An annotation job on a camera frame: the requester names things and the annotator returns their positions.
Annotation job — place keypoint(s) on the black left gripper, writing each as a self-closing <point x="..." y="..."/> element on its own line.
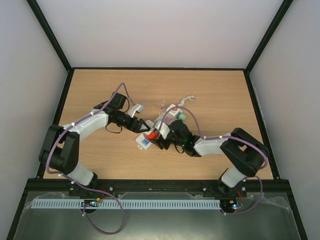
<point x="136" y="129"/>

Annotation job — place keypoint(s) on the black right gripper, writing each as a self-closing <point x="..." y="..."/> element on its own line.
<point x="162" y="139"/>

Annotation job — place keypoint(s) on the white multicolour power strip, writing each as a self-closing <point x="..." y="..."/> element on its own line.
<point x="142" y="142"/>

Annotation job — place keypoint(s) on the red cube socket adapter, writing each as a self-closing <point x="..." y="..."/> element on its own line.
<point x="151" y="136"/>

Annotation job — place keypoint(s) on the white plug adapter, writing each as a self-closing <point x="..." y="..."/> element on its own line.
<point x="149" y="123"/>

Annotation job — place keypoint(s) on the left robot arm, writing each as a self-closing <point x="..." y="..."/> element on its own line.
<point x="61" y="147"/>

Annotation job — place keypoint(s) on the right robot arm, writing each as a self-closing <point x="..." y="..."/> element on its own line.
<point x="245" y="152"/>

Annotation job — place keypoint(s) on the green plug adapter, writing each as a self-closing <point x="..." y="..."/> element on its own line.
<point x="181" y="116"/>

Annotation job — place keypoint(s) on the white tiger cube adapter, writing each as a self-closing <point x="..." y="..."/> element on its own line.
<point x="172" y="115"/>

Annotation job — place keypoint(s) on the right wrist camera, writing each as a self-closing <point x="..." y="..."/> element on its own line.
<point x="162" y="128"/>

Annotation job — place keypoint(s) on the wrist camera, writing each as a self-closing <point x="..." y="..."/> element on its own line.
<point x="162" y="128"/>
<point x="136" y="109"/>

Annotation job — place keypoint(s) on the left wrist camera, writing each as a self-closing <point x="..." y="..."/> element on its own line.
<point x="136" y="109"/>

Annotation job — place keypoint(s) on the light blue slotted cable duct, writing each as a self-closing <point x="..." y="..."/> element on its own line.
<point x="127" y="204"/>

